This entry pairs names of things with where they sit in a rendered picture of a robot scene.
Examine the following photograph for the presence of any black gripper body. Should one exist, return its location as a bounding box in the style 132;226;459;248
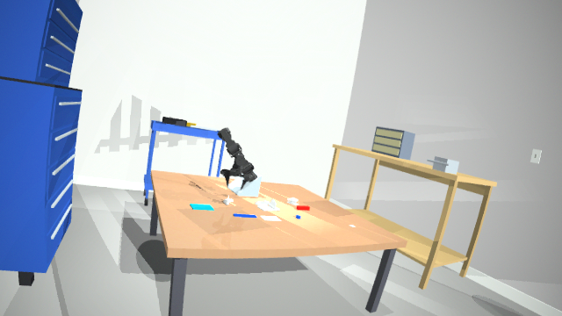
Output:
220;163;253;181

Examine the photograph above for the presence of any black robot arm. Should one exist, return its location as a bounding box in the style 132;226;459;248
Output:
217;128;258;183

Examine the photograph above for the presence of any cyan flat rectangular plate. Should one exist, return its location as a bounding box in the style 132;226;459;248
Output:
190;204;214;211

